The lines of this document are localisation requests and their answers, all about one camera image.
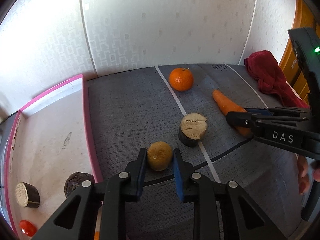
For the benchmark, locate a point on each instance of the pale cut eggplant piece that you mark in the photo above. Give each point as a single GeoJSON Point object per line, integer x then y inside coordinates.
{"type": "Point", "coordinates": [192, 128]}

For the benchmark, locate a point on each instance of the grey patterned tablecloth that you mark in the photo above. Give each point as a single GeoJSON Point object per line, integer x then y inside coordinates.
{"type": "Point", "coordinates": [131, 110]}

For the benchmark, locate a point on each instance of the red tomato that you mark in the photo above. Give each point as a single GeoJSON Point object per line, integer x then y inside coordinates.
{"type": "Point", "coordinates": [27, 228]}

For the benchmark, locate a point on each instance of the yellow brown kiwi fruit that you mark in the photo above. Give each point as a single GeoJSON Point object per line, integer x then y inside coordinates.
{"type": "Point", "coordinates": [159, 155]}

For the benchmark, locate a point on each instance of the orange carrot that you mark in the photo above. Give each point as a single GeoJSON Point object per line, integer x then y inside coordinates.
{"type": "Point", "coordinates": [226, 105]}

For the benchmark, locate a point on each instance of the orange with stem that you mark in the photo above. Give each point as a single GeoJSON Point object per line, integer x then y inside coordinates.
{"type": "Point", "coordinates": [181, 79]}

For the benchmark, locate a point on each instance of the dark red towel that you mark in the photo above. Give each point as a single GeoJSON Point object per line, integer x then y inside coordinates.
{"type": "Point", "coordinates": [263, 67]}

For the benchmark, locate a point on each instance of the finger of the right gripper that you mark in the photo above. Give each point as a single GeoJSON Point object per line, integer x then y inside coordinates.
{"type": "Point", "coordinates": [242, 119]}
{"type": "Point", "coordinates": [280, 111]}

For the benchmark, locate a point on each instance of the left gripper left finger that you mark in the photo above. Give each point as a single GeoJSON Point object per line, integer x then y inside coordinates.
{"type": "Point", "coordinates": [77, 216]}

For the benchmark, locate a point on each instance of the right hand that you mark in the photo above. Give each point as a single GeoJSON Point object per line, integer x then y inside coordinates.
{"type": "Point", "coordinates": [303, 177]}

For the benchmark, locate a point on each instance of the dark purple beet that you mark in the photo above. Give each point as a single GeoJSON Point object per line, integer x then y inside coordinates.
{"type": "Point", "coordinates": [74, 180]}

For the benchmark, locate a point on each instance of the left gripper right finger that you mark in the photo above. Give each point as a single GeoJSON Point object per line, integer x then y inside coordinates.
{"type": "Point", "coordinates": [221, 211]}

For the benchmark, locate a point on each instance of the pink rimmed white tray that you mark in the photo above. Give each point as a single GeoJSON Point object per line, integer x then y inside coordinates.
{"type": "Point", "coordinates": [50, 139]}

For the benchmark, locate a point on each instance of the large orange fruit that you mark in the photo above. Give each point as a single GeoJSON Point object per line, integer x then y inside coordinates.
{"type": "Point", "coordinates": [96, 235]}

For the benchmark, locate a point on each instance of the dark eggplant cylinder piece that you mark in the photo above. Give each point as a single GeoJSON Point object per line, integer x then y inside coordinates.
{"type": "Point", "coordinates": [27, 195]}

